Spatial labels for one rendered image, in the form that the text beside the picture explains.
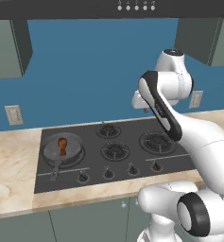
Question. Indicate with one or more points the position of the grey-green base cupboard door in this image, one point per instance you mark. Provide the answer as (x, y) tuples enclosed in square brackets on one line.
[(19, 228), (91, 220), (137, 220)]

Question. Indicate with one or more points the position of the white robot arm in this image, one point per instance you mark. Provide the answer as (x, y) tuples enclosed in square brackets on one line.
[(208, 148)]

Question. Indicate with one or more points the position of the black gas hob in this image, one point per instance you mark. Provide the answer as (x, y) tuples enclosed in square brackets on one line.
[(123, 164)]

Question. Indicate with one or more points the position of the white cupboard knob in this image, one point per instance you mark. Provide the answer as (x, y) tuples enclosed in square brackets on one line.
[(124, 204), (136, 202)]

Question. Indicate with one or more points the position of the black hob knob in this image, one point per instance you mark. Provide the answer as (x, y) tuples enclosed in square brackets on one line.
[(156, 166), (108, 173), (83, 177), (132, 170)]

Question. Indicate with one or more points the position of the brown chicken drumstick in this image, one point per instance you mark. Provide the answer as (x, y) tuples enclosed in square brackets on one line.
[(62, 146)]

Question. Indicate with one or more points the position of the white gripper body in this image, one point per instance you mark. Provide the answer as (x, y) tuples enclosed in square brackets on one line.
[(138, 101)]

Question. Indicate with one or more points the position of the grey-green wall cupboard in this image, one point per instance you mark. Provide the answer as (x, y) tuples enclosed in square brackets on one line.
[(6, 47), (208, 38)]

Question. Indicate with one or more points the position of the beige wall socket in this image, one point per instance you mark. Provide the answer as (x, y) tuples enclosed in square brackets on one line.
[(196, 99), (13, 115)]

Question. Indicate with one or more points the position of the grey frying pan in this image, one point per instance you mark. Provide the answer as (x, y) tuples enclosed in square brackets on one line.
[(73, 150)]

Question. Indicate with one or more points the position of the dark grey range hood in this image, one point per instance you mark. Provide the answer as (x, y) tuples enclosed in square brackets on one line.
[(69, 8)]

